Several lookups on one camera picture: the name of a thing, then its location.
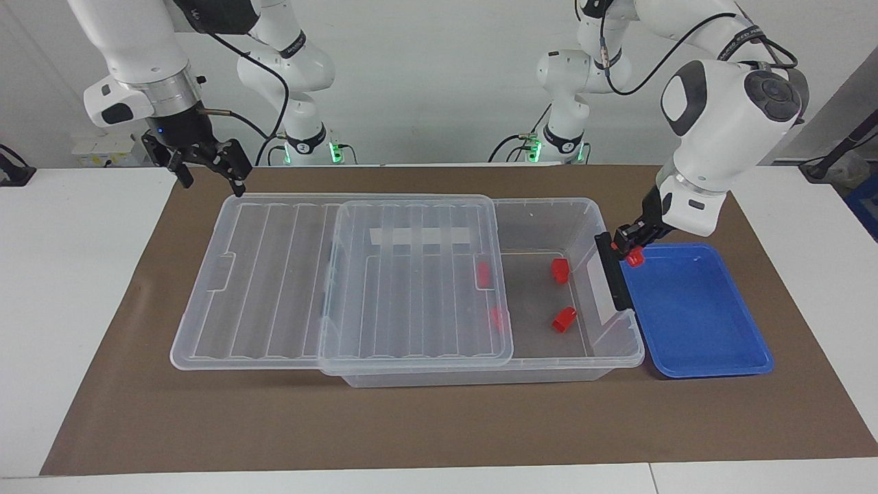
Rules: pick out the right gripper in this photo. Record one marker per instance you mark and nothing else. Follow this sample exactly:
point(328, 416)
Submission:
point(181, 129)

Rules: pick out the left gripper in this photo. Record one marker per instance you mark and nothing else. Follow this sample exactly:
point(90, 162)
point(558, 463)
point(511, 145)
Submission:
point(654, 206)

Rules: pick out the red block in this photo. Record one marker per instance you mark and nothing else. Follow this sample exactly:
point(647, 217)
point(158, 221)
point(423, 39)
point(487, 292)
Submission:
point(560, 270)
point(636, 258)
point(483, 274)
point(496, 320)
point(564, 320)

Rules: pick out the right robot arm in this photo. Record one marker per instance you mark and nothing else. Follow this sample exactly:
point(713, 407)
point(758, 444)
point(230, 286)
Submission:
point(130, 41)

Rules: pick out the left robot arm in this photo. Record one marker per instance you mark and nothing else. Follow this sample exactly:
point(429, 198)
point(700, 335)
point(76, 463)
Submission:
point(720, 123)

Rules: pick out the white socket box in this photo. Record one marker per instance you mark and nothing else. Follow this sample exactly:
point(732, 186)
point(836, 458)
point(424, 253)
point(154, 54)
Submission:
point(103, 147)

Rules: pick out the clear plastic storage box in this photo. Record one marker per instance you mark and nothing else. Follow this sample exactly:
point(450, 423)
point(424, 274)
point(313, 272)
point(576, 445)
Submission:
point(542, 346)

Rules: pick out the clear plastic box lid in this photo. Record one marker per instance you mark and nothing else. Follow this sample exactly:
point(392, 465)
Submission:
point(274, 288)

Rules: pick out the blue plastic tray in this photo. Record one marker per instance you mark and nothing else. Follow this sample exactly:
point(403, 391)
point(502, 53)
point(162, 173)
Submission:
point(693, 315)

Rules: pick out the black stand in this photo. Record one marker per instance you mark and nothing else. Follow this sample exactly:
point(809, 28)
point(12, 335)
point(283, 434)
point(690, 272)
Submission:
point(12, 171)
point(840, 147)

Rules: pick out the blue crate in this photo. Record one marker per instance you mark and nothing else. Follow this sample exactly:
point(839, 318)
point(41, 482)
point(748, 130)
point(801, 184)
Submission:
point(865, 206)

